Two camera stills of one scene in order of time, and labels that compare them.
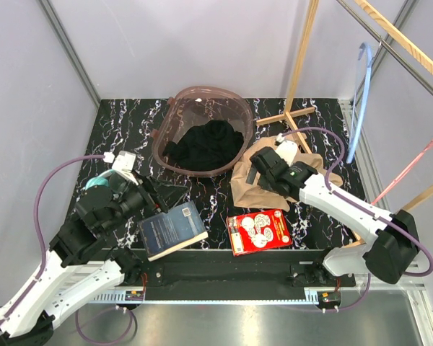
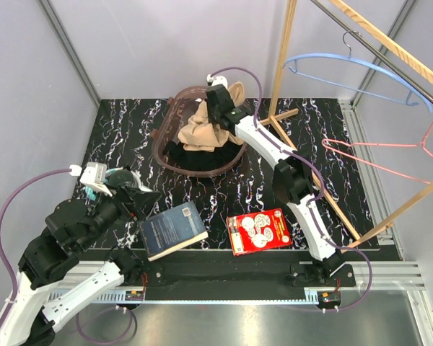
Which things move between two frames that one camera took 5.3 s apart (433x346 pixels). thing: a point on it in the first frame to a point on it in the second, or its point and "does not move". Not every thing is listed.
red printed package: (258, 231) does not move
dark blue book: (169, 232) does not move
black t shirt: (212, 145) does not move
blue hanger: (361, 51) to (406, 99)
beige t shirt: (245, 182) to (199, 132)
